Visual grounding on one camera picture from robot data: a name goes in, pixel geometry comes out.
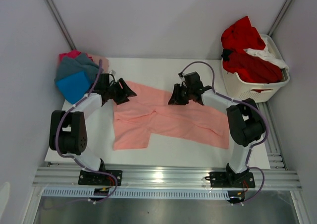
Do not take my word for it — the salmon pink t shirt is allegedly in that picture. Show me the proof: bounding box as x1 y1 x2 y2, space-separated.
113 81 229 150

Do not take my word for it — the left aluminium corner post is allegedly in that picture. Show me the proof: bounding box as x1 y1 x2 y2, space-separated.
44 0 76 50

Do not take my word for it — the grey blue folded shirt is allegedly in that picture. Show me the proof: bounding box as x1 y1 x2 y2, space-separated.
54 54 99 82

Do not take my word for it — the white laundry basket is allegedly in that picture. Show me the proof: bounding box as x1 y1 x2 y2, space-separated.
221 34 290 103

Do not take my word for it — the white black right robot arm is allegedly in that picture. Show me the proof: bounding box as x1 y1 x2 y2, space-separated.
168 72 267 186

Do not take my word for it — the magenta folded shirt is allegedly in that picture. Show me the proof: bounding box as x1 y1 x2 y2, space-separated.
59 50 81 61

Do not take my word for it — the blue folded t shirt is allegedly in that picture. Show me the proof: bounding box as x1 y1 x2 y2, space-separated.
55 71 92 104

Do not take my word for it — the white shirt in basket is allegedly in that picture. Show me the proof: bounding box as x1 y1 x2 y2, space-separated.
244 38 289 69

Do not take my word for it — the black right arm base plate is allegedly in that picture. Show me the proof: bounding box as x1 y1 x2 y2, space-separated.
204 169 256 188

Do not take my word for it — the aluminium corner post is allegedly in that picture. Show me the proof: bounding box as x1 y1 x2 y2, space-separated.
44 0 76 50
267 0 295 37

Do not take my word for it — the dark red shirt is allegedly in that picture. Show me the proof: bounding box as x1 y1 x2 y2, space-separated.
223 52 283 84

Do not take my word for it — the bright red shirt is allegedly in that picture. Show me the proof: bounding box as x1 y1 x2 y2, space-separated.
220 16 265 54

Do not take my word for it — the right aluminium corner post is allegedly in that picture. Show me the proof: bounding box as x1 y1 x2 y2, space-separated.
267 0 295 37

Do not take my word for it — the white slotted cable duct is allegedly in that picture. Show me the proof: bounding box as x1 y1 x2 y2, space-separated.
42 187 229 200

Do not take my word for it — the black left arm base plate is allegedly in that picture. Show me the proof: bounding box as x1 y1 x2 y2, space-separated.
78 169 123 186

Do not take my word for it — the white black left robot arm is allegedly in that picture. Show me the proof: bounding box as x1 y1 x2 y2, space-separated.
49 73 137 185

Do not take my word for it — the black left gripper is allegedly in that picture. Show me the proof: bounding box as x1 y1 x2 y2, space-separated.
106 78 136 106

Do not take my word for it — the pale pink folded shirt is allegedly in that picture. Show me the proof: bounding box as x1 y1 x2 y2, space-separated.
87 54 109 73

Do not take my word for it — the black garment in basket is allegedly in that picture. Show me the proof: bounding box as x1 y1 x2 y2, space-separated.
221 49 233 61

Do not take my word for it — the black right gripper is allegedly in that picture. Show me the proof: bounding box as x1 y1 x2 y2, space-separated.
168 84 193 106

